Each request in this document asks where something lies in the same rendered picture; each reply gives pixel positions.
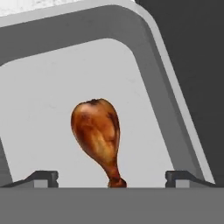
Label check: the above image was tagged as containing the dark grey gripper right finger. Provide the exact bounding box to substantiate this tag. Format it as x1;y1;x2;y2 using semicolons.
164;170;217;189

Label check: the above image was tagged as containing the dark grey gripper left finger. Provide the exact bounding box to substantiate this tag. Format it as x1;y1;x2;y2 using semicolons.
0;170;60;189

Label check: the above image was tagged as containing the brown chicken drumstick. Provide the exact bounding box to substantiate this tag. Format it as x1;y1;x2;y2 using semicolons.
70;98;128;189

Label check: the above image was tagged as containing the grey tupperware container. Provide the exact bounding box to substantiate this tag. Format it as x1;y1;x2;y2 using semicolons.
0;0;216;189

